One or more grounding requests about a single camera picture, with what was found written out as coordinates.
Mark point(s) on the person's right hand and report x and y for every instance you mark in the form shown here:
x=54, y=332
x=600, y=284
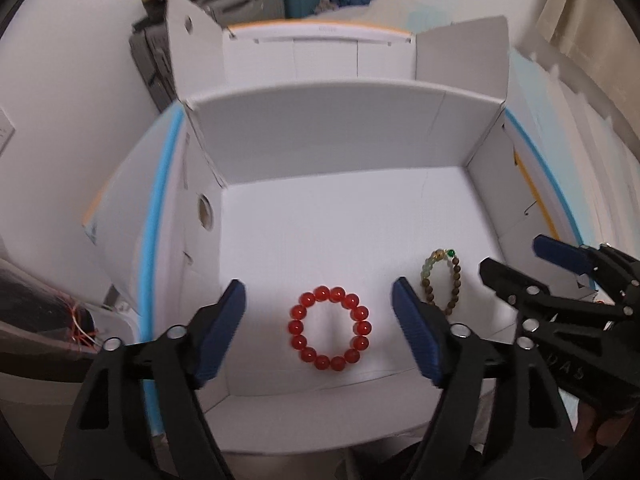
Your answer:
x=592, y=430

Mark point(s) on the grey suitcase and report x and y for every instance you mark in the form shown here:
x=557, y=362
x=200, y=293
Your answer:
x=178, y=48

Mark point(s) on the striped bed cover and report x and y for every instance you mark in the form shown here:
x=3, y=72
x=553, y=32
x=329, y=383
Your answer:
x=539, y=156

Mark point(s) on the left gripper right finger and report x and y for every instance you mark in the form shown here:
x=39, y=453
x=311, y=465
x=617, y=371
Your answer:
x=500, y=414

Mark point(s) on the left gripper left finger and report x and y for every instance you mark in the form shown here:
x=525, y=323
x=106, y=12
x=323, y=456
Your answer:
x=108, y=435

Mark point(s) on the beige curtain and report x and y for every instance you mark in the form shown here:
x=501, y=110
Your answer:
x=595, y=36

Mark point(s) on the blue yellow cardboard box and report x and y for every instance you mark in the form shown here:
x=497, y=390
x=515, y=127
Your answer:
x=292, y=180

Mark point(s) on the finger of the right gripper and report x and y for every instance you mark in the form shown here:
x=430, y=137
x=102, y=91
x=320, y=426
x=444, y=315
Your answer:
x=530, y=297
x=576, y=259

